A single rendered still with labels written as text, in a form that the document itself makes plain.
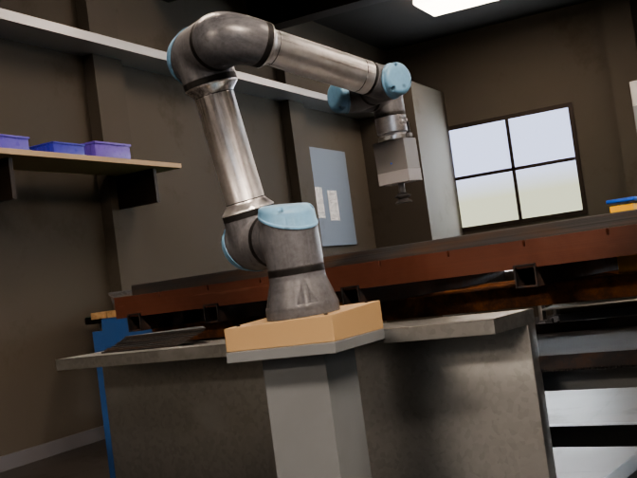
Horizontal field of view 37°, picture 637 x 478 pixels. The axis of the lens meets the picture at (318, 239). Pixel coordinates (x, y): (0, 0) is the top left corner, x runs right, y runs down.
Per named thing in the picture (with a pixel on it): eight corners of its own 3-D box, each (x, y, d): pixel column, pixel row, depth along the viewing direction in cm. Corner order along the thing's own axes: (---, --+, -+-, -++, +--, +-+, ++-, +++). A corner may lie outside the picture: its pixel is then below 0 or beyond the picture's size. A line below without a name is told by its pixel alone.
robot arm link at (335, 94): (349, 72, 214) (387, 71, 220) (321, 84, 223) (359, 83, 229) (354, 107, 213) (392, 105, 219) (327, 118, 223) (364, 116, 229)
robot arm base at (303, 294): (313, 317, 183) (304, 266, 183) (251, 323, 191) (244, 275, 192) (354, 305, 195) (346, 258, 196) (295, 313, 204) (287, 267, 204)
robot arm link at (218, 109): (260, 275, 196) (184, 17, 193) (227, 280, 208) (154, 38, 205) (306, 259, 202) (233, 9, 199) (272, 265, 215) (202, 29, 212)
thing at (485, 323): (112, 359, 275) (110, 349, 275) (535, 322, 201) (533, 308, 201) (56, 370, 258) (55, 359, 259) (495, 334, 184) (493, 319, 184)
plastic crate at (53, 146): (63, 164, 568) (61, 149, 568) (87, 158, 559) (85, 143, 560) (29, 162, 543) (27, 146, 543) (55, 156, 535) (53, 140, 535)
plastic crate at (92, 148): (103, 168, 605) (100, 151, 605) (133, 161, 594) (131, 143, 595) (65, 165, 574) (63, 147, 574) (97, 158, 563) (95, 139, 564)
